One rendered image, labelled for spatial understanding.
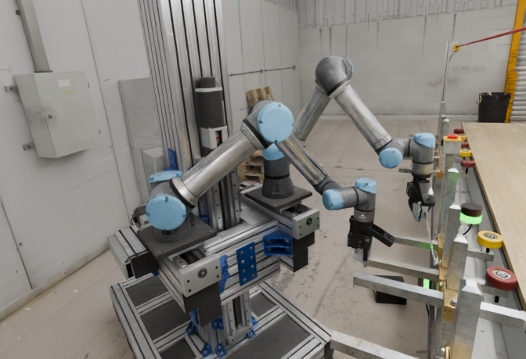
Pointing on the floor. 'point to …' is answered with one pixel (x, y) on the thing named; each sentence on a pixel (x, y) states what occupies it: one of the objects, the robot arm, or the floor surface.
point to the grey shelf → (140, 123)
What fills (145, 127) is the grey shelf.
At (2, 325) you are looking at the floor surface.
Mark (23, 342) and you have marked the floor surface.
